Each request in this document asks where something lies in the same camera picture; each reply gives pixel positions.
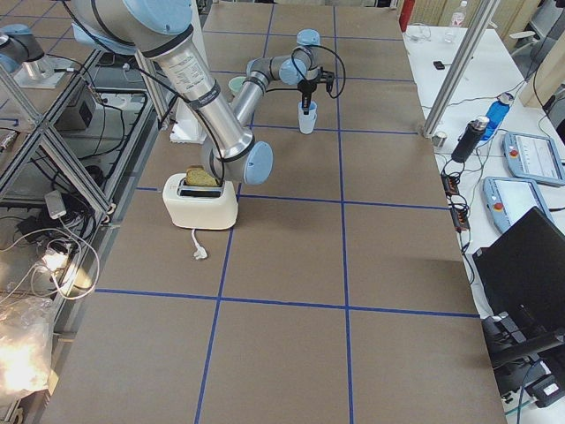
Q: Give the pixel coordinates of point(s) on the clear plastic bag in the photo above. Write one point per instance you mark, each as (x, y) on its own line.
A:
(26, 347)

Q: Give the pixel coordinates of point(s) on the blue cup from toaster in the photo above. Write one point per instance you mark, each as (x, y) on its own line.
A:
(306, 123)

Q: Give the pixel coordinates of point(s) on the lower teach pendant tablet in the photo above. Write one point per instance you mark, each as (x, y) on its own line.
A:
(508, 199)

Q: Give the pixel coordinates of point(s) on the green plastic bowl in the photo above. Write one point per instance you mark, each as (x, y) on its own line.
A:
(235, 85)

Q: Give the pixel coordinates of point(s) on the white toaster power plug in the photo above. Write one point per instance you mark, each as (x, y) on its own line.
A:
(200, 253)

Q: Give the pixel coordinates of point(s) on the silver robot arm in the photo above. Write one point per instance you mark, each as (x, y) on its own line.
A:
(162, 31)

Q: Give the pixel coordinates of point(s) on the cream two-slot toaster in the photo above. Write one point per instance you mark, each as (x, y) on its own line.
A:
(200, 207)

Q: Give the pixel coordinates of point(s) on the blue water bottle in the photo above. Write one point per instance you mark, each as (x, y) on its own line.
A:
(496, 113)

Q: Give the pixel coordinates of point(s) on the black laptop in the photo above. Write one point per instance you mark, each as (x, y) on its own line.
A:
(522, 274)

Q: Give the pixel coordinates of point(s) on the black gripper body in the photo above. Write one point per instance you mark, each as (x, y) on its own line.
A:
(306, 87)

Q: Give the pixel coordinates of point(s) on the aluminium frame post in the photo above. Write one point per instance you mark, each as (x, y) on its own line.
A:
(479, 24)

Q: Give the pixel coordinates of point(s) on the teach pendant tablet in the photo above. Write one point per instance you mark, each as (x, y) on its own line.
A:
(508, 199)
(533, 156)

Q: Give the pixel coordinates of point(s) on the clear plastic bottle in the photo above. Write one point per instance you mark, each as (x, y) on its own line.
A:
(459, 14)

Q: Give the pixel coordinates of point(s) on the toast bread slice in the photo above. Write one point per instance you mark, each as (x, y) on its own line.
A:
(196, 176)

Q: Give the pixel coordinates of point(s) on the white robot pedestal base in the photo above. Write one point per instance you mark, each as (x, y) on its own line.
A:
(187, 128)

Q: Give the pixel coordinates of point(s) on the upper teach pendant tablet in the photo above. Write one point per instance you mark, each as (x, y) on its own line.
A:
(533, 156)

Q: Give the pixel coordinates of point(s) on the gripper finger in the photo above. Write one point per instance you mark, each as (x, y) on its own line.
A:
(306, 100)

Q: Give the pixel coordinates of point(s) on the black water bottle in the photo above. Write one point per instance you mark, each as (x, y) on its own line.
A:
(472, 134)

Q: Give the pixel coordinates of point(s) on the black power strip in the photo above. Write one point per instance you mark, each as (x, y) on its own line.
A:
(458, 206)

